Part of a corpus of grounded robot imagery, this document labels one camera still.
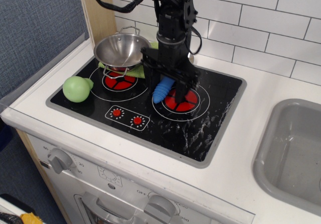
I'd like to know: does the grey toy sink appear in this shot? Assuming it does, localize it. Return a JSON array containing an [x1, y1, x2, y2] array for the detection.
[[253, 99, 320, 215]]

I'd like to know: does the yellow object bottom left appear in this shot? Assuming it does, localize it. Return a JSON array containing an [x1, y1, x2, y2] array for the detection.
[[20, 212, 44, 224]]

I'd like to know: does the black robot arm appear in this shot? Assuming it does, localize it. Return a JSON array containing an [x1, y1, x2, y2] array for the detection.
[[141, 0, 199, 103]]

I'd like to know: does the green toy pear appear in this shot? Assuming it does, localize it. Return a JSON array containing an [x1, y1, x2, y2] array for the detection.
[[63, 76, 94, 103]]

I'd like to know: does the grey left oven knob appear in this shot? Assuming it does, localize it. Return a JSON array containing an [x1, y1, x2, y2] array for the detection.
[[48, 148, 73, 174]]

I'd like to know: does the black toy stovetop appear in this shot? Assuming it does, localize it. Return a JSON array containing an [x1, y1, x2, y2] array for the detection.
[[46, 59, 246, 168]]

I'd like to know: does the silver metal bowl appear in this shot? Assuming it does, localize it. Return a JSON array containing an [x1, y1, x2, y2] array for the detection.
[[93, 27, 151, 79]]

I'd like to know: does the grey oven knob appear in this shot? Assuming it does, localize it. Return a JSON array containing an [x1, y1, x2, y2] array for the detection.
[[144, 195, 176, 223], [48, 148, 73, 174]]

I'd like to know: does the green folded cloth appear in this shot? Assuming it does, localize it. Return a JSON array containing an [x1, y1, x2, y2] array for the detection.
[[94, 40, 151, 79]]

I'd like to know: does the blue handled metal spoon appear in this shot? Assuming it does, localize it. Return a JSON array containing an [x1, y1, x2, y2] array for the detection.
[[152, 53, 195, 104]]

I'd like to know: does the silver oven door handle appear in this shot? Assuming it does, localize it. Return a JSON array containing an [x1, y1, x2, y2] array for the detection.
[[81, 192, 144, 223]]

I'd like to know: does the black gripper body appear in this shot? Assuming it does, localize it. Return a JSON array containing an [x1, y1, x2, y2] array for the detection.
[[141, 37, 199, 84]]

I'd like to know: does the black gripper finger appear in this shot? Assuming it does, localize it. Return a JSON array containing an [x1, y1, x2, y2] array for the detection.
[[144, 66, 161, 95], [175, 80, 196, 103]]

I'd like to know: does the grey right oven knob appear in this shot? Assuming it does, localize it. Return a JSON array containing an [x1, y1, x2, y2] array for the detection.
[[144, 195, 176, 223]]

